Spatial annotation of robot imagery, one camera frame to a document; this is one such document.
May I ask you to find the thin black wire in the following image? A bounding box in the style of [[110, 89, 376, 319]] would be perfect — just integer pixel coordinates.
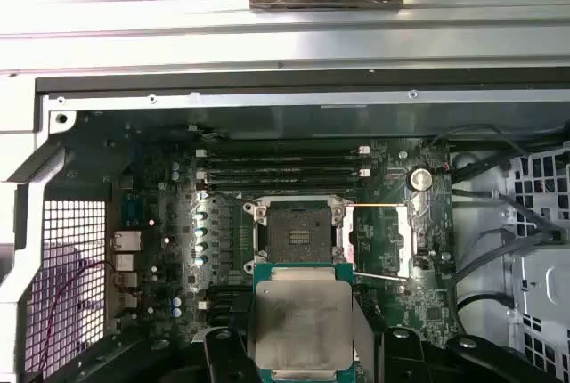
[[429, 126, 529, 159]]

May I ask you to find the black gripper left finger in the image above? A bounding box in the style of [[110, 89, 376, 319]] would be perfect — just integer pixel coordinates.
[[66, 328, 265, 383]]

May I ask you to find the green motherboard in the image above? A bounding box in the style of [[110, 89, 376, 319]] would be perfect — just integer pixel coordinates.
[[109, 133, 458, 357]]

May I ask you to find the round silver coin battery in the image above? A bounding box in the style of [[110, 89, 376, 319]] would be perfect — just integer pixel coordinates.
[[407, 166, 434, 192]]

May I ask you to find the metal socket cover frame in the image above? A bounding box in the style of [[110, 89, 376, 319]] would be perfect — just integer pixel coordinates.
[[337, 202, 419, 282]]

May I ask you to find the grey cable with black plug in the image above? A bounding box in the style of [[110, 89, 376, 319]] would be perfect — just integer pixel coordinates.
[[493, 191, 569, 244]]

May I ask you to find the grey curved cable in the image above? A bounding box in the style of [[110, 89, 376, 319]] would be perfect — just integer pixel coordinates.
[[449, 226, 553, 308]]

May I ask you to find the blue rear port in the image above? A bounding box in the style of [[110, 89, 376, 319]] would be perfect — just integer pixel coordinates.
[[120, 193, 144, 228]]

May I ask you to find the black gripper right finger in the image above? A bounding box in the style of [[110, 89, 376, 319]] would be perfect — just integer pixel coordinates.
[[382, 327, 558, 383]]

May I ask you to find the thin red wire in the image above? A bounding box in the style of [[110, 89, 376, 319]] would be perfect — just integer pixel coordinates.
[[38, 260, 115, 373]]

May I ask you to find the CPU socket with metal frame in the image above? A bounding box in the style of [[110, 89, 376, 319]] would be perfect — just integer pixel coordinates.
[[242, 194, 357, 275]]

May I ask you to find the CPU with silver top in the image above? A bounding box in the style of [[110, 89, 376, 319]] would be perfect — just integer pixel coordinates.
[[248, 261, 357, 383]]

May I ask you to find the black and silver PC case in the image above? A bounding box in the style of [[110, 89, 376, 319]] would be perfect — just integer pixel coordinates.
[[0, 74, 570, 383]]

